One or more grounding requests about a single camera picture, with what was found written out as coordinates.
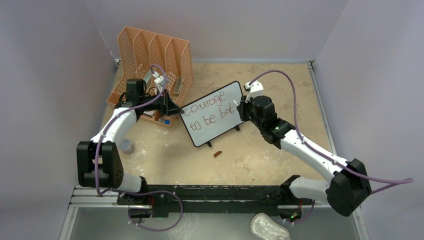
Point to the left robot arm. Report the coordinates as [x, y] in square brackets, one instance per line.
[98, 161]

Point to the grey eraser block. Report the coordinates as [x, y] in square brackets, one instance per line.
[147, 76]

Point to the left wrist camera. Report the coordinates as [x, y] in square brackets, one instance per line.
[159, 81]

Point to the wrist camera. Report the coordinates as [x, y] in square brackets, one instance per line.
[254, 89]
[159, 81]

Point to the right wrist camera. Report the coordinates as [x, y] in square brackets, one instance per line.
[254, 89]

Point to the grey rounded case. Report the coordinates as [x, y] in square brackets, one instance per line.
[178, 86]

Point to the black framed whiteboard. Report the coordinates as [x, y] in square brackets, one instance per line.
[212, 114]

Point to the metal whiteboard stand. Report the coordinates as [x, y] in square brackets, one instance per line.
[236, 128]

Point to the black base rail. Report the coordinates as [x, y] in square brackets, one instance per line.
[274, 200]

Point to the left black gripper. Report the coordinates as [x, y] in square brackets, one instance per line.
[167, 107]

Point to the brown marker cap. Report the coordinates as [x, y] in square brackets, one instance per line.
[217, 153]

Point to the peach plastic file organizer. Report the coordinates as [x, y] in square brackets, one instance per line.
[140, 48]

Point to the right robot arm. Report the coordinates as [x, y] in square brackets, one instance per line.
[344, 186]

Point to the silver foil pouch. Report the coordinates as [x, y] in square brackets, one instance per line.
[264, 228]

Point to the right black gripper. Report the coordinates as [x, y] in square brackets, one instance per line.
[242, 108]

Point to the clear plastic jar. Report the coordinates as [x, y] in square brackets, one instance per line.
[126, 146]

